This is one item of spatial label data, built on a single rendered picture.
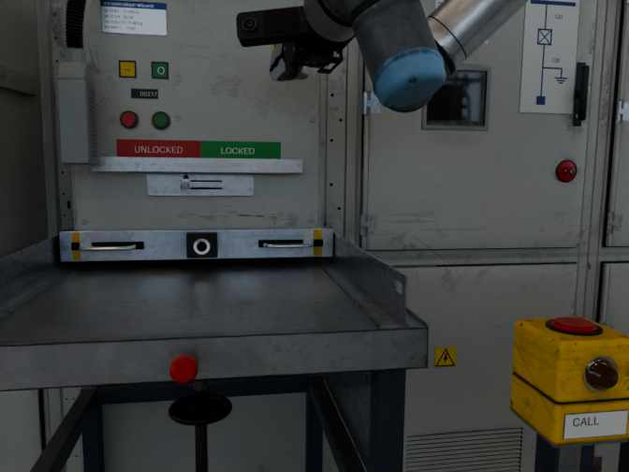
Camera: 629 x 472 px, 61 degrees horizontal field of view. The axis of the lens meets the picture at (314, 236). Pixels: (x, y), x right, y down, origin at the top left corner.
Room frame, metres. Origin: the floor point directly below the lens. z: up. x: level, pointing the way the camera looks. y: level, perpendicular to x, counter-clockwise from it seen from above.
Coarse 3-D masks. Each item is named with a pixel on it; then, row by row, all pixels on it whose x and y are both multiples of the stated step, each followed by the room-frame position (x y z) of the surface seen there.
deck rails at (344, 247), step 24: (48, 240) 0.97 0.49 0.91; (336, 240) 1.09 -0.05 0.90; (0, 264) 0.76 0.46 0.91; (24, 264) 0.85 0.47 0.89; (48, 264) 0.97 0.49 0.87; (72, 264) 1.07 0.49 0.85; (336, 264) 1.08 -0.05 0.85; (360, 264) 0.89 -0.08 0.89; (384, 264) 0.76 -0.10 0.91; (0, 288) 0.76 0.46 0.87; (24, 288) 0.85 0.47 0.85; (48, 288) 0.86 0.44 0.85; (360, 288) 0.87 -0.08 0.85; (384, 288) 0.75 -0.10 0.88; (0, 312) 0.71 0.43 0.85; (384, 312) 0.73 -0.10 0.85
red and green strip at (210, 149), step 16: (128, 144) 1.05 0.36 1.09; (144, 144) 1.05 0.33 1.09; (160, 144) 1.06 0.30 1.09; (176, 144) 1.06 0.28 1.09; (192, 144) 1.07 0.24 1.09; (208, 144) 1.08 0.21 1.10; (224, 144) 1.08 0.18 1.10; (240, 144) 1.09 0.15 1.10; (256, 144) 1.09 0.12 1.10; (272, 144) 1.10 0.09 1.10
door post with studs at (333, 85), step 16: (336, 80) 1.35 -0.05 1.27; (336, 96) 1.35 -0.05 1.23; (336, 112) 1.35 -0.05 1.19; (336, 128) 1.35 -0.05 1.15; (336, 144) 1.35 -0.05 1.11; (336, 160) 1.35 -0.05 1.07; (336, 176) 1.35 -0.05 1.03; (336, 192) 1.35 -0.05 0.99; (336, 208) 1.35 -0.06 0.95; (320, 224) 1.34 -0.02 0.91; (336, 224) 1.35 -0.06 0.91
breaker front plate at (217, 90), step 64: (128, 0) 1.05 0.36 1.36; (192, 0) 1.07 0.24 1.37; (256, 0) 1.09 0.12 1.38; (192, 64) 1.07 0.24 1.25; (256, 64) 1.09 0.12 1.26; (128, 128) 1.05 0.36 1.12; (192, 128) 1.07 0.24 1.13; (256, 128) 1.09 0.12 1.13; (128, 192) 1.05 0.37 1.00; (192, 192) 1.07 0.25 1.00; (256, 192) 1.09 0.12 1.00
